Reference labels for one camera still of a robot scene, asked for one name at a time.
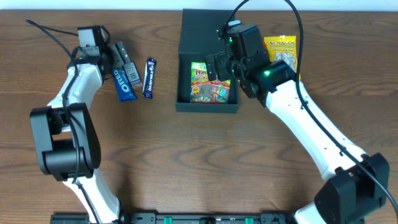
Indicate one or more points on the yellow snack bag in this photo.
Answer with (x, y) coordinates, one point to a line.
(283, 55)

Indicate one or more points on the Dairy Milk chocolate bar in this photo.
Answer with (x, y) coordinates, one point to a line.
(149, 78)

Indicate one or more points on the Haribo worms candy bag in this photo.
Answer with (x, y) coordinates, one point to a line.
(205, 91)

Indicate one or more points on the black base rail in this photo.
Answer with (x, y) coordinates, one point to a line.
(152, 218)

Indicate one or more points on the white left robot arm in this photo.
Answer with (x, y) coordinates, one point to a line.
(65, 139)

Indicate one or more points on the black open gift box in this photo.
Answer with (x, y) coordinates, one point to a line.
(199, 38)

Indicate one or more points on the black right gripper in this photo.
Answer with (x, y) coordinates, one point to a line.
(222, 63)

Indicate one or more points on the small blue gum pack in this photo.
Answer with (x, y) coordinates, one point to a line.
(132, 73)

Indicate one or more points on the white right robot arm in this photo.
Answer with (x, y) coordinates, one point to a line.
(355, 182)

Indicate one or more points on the blue Oreo cookie pack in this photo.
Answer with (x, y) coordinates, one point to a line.
(123, 86)

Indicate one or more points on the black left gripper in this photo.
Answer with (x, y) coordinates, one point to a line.
(115, 56)

